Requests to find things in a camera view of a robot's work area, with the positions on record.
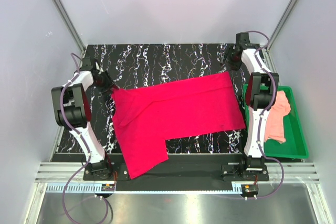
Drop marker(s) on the green plastic bin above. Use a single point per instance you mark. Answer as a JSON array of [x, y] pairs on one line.
[[294, 134]]

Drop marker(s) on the aluminium rail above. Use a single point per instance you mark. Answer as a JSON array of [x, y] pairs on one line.
[[293, 172]]

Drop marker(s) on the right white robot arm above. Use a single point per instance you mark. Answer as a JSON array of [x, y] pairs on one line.
[[260, 96]]

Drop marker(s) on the left aluminium frame post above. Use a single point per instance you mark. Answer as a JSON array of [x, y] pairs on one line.
[[69, 24]]

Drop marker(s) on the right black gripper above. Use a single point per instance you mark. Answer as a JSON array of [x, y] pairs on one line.
[[236, 66]]

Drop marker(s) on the right orange connector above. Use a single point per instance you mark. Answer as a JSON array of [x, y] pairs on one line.
[[251, 188]]

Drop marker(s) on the left orange connector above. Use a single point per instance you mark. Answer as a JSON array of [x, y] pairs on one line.
[[108, 187]]

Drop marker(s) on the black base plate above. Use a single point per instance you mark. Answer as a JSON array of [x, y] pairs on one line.
[[189, 172]]

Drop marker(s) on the right aluminium frame post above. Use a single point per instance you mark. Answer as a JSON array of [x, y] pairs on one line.
[[284, 18]]

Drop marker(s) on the aluminium frame post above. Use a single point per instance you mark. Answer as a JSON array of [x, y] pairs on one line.
[[284, 18], [69, 24]]

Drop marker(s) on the red t shirt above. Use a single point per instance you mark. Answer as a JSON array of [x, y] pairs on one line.
[[145, 118]]

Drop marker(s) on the orange connector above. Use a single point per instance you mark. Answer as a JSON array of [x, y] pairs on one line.
[[251, 188], [108, 187]]

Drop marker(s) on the peach t shirt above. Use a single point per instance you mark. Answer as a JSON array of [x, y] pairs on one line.
[[274, 126]]

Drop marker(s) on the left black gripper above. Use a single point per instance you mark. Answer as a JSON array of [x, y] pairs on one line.
[[109, 84]]

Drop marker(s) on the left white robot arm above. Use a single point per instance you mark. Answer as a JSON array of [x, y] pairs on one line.
[[72, 111]]

